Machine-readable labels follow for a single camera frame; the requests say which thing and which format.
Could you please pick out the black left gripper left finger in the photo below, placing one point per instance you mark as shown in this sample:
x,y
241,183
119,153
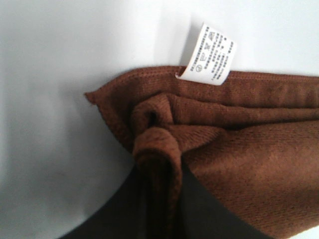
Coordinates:
x,y
122,217

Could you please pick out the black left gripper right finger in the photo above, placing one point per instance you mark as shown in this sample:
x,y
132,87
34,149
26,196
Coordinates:
x,y
203,216

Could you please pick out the brown towel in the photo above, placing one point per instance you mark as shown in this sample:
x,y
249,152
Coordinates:
x,y
252,142

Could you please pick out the white towel care label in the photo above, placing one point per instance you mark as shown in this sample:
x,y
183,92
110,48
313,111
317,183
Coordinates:
x,y
211,59

